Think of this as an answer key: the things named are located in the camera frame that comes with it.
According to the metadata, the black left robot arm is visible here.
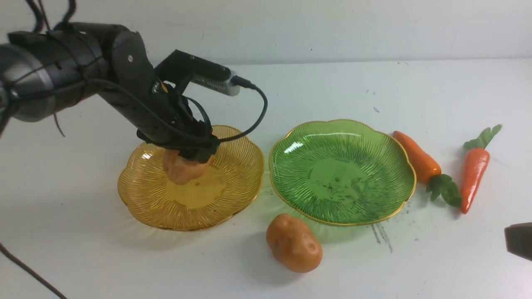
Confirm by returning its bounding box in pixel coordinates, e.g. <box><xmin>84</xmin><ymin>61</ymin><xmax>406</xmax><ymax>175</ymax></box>
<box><xmin>1</xmin><ymin>22</ymin><xmax>220</xmax><ymax>163</ymax></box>

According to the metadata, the toy potato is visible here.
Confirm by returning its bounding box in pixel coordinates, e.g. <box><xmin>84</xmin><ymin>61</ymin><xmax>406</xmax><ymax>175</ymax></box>
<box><xmin>266</xmin><ymin>213</ymin><xmax>323</xmax><ymax>274</ymax></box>
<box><xmin>161</xmin><ymin>149</ymin><xmax>213</xmax><ymax>185</ymax></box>

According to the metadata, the green ribbed plastic plate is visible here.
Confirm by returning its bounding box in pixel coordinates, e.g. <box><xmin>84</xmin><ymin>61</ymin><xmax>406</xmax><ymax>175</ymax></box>
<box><xmin>268</xmin><ymin>119</ymin><xmax>417</xmax><ymax>227</ymax></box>

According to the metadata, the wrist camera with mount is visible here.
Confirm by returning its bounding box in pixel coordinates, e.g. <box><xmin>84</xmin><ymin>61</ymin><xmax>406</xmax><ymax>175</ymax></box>
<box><xmin>155</xmin><ymin>50</ymin><xmax>241</xmax><ymax>96</ymax></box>

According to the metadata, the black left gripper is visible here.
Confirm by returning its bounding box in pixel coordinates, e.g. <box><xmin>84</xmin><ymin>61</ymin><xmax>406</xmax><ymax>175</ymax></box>
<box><xmin>98</xmin><ymin>30</ymin><xmax>220</xmax><ymax>164</ymax></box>

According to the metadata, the toy carrot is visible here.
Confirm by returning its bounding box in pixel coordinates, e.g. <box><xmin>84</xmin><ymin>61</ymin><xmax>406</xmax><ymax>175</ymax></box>
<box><xmin>392</xmin><ymin>131</ymin><xmax>462</xmax><ymax>208</ymax></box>
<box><xmin>460</xmin><ymin>124</ymin><xmax>503</xmax><ymax>214</ymax></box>

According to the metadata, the dark cable lower left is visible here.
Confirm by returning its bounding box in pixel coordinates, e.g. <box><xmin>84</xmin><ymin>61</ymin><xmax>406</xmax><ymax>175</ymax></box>
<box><xmin>0</xmin><ymin>243</ymin><xmax>68</xmax><ymax>299</ymax></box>

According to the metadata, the black camera cable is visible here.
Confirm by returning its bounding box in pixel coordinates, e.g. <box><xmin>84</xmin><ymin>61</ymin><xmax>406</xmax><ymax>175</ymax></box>
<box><xmin>83</xmin><ymin>77</ymin><xmax>268</xmax><ymax>144</ymax></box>

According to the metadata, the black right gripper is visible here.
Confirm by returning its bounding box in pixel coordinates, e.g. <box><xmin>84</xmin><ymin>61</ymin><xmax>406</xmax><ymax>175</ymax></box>
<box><xmin>504</xmin><ymin>223</ymin><xmax>532</xmax><ymax>261</ymax></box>

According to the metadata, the amber ribbed plastic plate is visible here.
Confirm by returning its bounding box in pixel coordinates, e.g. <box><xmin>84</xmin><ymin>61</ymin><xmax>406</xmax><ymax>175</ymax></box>
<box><xmin>118</xmin><ymin>137</ymin><xmax>264</xmax><ymax>231</ymax></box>

